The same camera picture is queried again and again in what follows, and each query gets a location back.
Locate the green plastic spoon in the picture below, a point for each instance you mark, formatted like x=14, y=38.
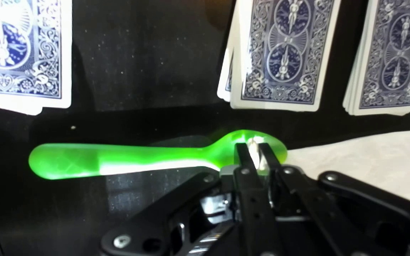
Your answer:
x=134, y=158

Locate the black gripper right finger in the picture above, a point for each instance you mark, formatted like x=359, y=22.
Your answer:
x=337, y=214

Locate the blue playing card stack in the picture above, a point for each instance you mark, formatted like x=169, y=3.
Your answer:
x=285, y=52
x=20, y=52
x=394, y=58

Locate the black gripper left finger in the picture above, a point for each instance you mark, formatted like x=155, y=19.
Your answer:
x=252, y=208

